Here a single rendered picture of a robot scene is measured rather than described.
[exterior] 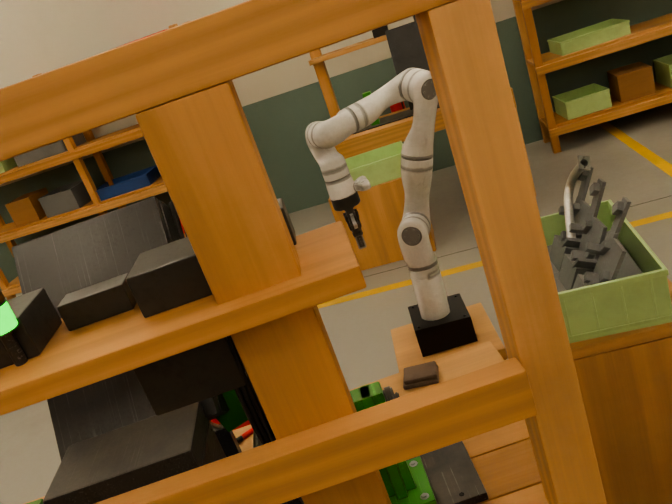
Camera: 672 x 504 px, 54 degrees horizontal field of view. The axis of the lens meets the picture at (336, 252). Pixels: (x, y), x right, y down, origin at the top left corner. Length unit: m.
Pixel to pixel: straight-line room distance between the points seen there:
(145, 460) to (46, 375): 0.34
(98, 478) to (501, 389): 0.77
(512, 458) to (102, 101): 1.12
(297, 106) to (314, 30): 6.03
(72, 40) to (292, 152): 2.52
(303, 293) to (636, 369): 1.34
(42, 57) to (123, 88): 6.79
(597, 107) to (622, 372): 4.69
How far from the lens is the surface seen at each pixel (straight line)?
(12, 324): 1.16
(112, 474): 1.38
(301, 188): 7.18
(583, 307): 2.02
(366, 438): 1.12
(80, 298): 1.20
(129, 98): 0.98
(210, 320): 1.01
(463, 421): 1.14
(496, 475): 1.54
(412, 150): 1.86
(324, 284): 0.99
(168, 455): 1.34
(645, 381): 2.17
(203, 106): 0.97
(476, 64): 1.00
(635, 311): 2.07
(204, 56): 0.96
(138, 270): 1.11
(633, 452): 2.31
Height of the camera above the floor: 1.90
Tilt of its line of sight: 20 degrees down
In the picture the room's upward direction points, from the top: 20 degrees counter-clockwise
